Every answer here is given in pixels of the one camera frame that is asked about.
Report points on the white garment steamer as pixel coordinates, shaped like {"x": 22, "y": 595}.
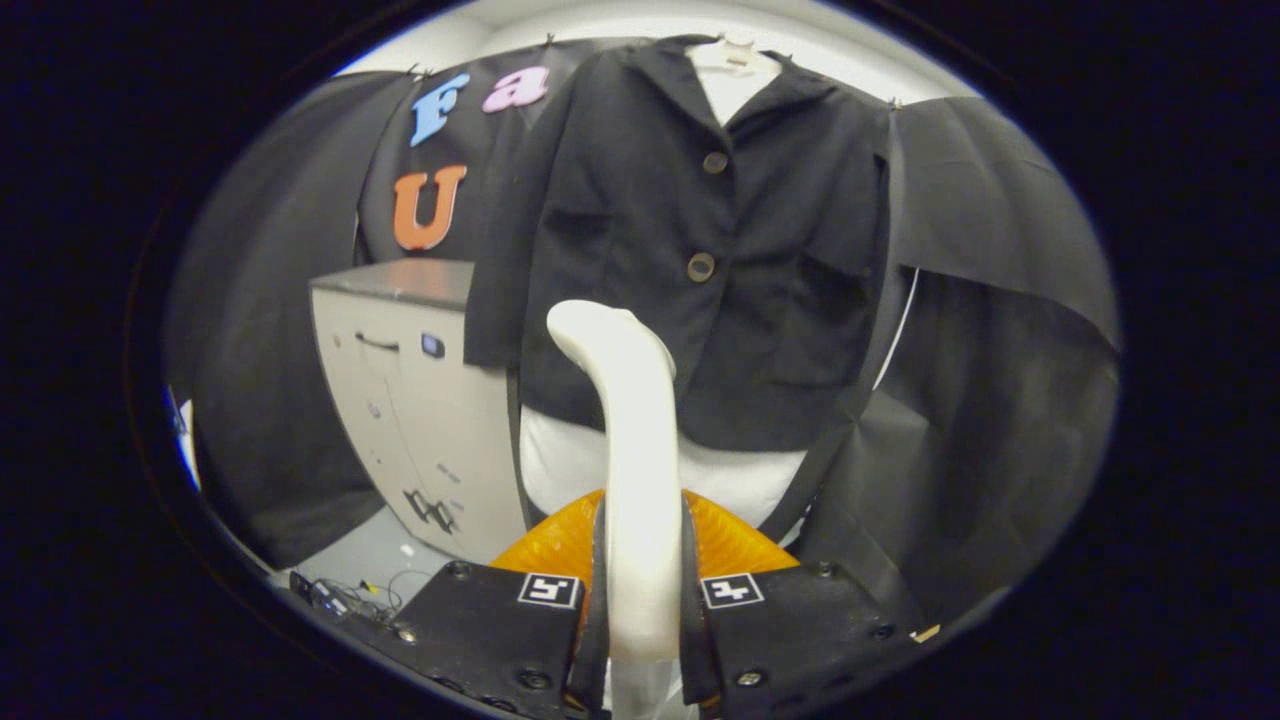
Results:
{"x": 640, "y": 450}

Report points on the black button jacket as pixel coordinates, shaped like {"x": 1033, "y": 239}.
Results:
{"x": 620, "y": 200}

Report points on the white mannequin torso on stand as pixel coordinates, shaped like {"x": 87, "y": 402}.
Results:
{"x": 730, "y": 475}

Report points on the grey cabinet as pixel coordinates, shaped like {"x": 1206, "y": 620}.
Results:
{"x": 420, "y": 400}

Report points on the black backdrop cloth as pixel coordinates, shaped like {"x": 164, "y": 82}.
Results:
{"x": 980, "y": 400}

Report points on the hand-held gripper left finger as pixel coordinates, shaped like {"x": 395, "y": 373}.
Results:
{"x": 596, "y": 640}

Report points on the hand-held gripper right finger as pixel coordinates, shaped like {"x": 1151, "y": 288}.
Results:
{"x": 697, "y": 640}

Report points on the white blue-edged board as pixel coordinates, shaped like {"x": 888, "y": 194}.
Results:
{"x": 185, "y": 440}

